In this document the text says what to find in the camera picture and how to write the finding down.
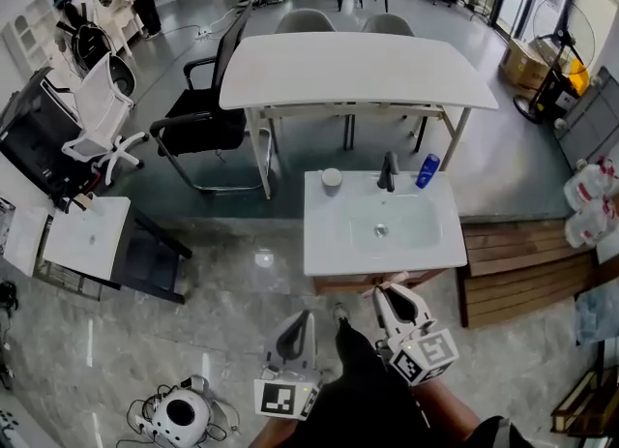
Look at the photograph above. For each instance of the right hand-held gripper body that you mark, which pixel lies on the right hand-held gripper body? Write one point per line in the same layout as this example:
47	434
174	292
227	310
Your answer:
423	354

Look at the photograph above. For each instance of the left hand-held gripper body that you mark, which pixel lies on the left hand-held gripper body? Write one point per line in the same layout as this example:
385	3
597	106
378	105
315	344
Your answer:
300	359

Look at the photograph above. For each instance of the blue bottle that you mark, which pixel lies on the blue bottle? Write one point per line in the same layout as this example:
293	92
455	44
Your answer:
428	171

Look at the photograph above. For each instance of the grey cup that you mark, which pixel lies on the grey cup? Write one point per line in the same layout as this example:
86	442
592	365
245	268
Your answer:
332	182

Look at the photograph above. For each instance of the person's left forearm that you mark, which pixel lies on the person's left forearm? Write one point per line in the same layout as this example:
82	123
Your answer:
273	434

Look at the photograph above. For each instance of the person's right forearm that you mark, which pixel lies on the person's right forearm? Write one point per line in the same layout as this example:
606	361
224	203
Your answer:
445	412

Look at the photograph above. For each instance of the brown wooden vanity cabinet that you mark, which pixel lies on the brown wooden vanity cabinet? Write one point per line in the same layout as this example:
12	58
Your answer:
348	282

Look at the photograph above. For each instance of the person's shoe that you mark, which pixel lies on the person's shoe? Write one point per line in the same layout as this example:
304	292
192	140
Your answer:
341	314

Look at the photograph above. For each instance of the large white washbasin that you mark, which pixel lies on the large white washbasin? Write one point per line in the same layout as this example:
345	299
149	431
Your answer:
329	238

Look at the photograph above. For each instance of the person's black trousers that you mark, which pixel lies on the person's black trousers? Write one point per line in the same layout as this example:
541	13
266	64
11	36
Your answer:
367	407

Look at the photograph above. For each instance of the brown wooden slatted bench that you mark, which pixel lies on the brown wooden slatted bench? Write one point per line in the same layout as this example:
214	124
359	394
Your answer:
522	281

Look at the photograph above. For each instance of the white round pod device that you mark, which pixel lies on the white round pod device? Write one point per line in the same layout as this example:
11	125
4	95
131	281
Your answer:
181	419

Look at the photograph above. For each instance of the white power strip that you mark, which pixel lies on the white power strip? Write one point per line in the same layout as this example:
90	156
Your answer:
146	429

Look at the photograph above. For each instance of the black metal stand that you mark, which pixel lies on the black metal stand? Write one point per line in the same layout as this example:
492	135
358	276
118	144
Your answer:
150	262

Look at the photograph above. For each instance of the blue plastic sheet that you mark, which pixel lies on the blue plastic sheet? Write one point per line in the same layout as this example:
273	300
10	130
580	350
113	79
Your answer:
599	315

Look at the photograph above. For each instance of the clear water jug red label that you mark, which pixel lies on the clear water jug red label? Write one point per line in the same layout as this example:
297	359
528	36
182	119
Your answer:
592	226
592	185

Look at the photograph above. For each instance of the white curved table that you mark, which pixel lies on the white curved table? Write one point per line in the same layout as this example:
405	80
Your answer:
353	68

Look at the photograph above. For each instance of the black office chair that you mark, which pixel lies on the black office chair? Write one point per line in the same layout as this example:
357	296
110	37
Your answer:
203	127

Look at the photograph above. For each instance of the black box with white label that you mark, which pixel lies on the black box with white label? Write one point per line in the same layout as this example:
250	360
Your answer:
556	95

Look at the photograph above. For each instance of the brown cardboard box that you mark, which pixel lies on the brown cardboard box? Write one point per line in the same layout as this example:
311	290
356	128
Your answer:
520	64

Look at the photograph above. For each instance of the small white side table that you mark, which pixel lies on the small white side table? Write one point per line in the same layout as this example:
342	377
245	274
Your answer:
82	243

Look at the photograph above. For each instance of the grey folded panel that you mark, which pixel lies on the grey folded panel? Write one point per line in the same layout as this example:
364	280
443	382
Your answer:
595	122

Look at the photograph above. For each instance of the grey shell chair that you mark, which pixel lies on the grey shell chair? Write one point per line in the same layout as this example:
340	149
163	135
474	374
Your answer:
387	25
304	21

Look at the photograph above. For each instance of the yellow plastic sign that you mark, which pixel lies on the yellow plastic sign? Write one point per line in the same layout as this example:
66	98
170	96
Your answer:
579	76

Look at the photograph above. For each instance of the black standing fan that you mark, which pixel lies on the black standing fan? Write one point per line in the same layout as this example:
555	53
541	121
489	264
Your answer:
561	35

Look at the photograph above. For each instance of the white flat panel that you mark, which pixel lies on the white flat panel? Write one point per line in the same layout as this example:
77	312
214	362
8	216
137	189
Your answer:
24	243

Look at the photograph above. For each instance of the black headset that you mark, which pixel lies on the black headset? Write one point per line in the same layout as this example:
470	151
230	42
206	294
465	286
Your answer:
7	296

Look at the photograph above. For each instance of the white floor extension strip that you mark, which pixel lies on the white floor extension strip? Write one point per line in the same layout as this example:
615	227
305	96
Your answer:
205	32

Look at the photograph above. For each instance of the white mesh office chair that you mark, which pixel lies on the white mesh office chair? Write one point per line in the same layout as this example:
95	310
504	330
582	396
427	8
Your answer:
101	107

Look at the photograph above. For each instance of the grey round pod device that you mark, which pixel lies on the grey round pod device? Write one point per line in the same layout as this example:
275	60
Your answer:
122	76

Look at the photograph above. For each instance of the black machine cabinet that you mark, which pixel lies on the black machine cabinet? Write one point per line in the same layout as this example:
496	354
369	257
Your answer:
34	141

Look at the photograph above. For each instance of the black backpack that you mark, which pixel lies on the black backpack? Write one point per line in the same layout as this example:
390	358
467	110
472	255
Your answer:
87	44

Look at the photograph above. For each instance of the white arched shelf cabinet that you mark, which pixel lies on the white arched shelf cabinet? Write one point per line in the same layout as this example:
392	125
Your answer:
26	44

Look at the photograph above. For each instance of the wooden black frame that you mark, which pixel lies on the wooden black frame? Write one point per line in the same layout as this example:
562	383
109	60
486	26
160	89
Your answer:
585	407

